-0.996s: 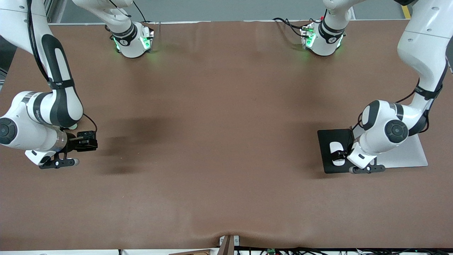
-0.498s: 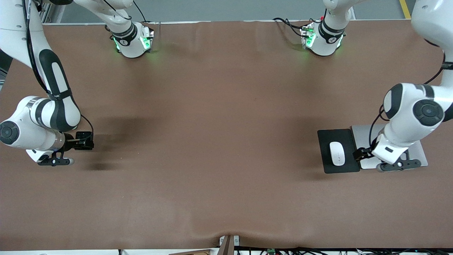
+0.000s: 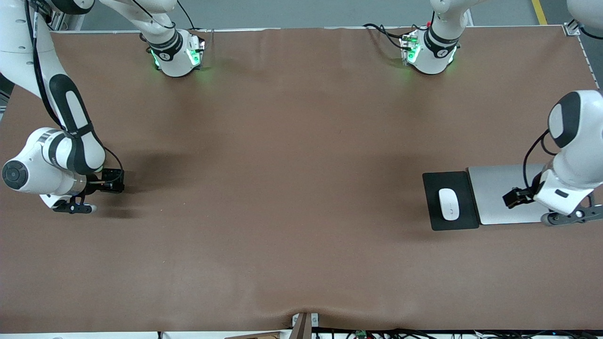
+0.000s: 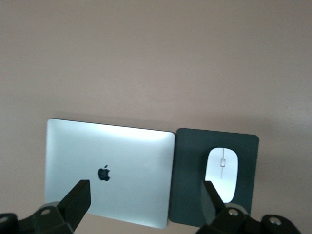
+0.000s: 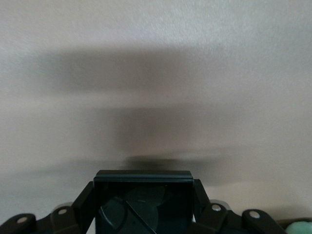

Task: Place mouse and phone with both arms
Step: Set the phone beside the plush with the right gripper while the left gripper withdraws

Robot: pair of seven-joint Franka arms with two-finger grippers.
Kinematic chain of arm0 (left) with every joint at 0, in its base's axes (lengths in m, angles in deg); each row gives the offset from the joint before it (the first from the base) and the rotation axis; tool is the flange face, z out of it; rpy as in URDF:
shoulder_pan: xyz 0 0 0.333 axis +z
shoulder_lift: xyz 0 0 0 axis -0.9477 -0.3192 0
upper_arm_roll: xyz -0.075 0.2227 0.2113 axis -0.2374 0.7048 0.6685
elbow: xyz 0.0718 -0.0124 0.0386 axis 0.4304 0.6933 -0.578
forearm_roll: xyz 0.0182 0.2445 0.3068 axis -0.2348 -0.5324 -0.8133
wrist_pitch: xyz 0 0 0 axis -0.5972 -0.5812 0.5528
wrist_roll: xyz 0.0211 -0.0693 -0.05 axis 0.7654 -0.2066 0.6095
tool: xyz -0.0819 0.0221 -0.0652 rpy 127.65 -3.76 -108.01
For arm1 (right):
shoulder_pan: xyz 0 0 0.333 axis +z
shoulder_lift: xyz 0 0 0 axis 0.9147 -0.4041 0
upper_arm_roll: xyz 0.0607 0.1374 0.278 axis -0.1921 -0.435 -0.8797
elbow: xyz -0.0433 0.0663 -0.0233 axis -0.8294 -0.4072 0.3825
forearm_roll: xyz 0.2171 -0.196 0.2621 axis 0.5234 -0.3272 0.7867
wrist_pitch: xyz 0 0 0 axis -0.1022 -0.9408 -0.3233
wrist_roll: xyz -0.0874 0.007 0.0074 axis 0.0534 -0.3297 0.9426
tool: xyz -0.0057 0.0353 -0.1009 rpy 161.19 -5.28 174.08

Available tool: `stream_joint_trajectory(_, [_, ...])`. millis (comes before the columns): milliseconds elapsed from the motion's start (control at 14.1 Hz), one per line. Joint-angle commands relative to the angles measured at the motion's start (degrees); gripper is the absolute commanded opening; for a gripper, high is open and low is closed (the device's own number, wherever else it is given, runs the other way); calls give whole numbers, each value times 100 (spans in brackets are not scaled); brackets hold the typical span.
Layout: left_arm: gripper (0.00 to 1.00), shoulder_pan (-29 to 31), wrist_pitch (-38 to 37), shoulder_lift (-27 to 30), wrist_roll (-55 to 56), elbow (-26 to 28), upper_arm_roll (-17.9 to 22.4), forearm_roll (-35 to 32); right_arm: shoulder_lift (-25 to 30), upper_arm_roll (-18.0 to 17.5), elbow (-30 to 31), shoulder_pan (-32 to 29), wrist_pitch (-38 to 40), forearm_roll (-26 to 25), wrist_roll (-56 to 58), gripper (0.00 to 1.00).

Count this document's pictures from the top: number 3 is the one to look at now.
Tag yellow floor tape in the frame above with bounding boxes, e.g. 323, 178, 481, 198
531, 0, 549, 25

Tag white computer mouse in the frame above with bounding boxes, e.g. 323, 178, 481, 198
439, 188, 460, 221

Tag black right arm base cable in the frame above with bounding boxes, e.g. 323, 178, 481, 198
177, 0, 215, 48

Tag black left arm base cables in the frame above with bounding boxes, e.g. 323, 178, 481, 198
363, 21, 436, 52

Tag black phone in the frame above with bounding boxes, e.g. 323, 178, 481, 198
103, 168, 126, 194

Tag brown camera post with brackets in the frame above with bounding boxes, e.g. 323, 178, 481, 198
291, 312, 319, 339

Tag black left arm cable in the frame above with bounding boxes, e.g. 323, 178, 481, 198
522, 129, 559, 190

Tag silver closed laptop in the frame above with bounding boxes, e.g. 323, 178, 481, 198
467, 164, 561, 226

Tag dark grey mouse pad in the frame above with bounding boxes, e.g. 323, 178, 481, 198
422, 171, 480, 231

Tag brown table cover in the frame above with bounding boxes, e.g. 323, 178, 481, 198
0, 26, 603, 334

